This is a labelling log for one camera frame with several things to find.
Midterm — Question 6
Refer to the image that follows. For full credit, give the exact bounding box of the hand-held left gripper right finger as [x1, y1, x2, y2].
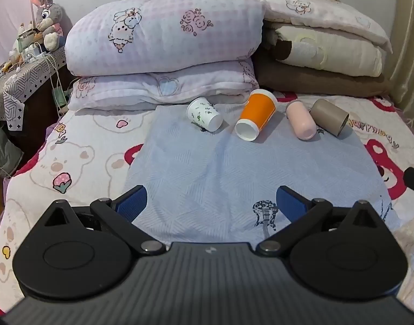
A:
[256, 185, 384, 255]

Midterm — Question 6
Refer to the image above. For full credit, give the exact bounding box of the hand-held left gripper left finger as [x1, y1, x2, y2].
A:
[40, 185, 167, 255]

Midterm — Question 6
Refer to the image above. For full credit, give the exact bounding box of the pink cup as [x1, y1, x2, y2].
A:
[286, 100, 317, 140]

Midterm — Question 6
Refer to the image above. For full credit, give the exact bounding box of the taupe cup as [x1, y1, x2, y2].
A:
[310, 98, 350, 138]

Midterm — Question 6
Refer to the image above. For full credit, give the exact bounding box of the orange paper cup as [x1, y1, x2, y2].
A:
[234, 89, 278, 142]

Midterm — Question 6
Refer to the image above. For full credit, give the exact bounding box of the white cup with green print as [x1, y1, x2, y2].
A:
[187, 97, 224, 132]

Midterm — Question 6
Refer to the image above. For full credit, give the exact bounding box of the bear printed bed sheet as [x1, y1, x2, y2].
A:
[0, 91, 414, 314]

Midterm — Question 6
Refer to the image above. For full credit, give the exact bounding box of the light blue cloth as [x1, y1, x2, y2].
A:
[123, 103, 403, 245]

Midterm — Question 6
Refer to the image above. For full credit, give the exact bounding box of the brown blanket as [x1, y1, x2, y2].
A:
[254, 50, 394, 97]

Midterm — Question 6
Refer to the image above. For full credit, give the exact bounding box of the green hanging pouch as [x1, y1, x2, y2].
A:
[52, 87, 68, 109]

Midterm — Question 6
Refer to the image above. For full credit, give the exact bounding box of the beige curtain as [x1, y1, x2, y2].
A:
[382, 0, 414, 123]

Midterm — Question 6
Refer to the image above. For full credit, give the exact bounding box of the grey quilted bag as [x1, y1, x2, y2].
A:
[0, 118, 24, 179]

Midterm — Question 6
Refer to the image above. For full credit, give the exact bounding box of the cream blanket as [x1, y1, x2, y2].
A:
[264, 24, 384, 77]

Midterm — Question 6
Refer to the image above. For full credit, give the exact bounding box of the lilac checkered folded quilt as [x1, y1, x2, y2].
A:
[64, 0, 266, 112]

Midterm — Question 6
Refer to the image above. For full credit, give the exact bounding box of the bedside table with patterned cloth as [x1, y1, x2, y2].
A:
[0, 45, 67, 132]

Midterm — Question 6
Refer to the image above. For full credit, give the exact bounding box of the pink white printed quilt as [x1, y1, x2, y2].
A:
[238, 0, 393, 54]

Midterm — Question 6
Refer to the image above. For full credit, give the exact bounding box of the grey plush rabbit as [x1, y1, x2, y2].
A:
[30, 0, 64, 51]

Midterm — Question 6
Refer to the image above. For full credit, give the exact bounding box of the pink curtain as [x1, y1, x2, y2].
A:
[0, 0, 35, 69]

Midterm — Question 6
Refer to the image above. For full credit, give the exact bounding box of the white cable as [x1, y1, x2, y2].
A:
[41, 42, 63, 109]

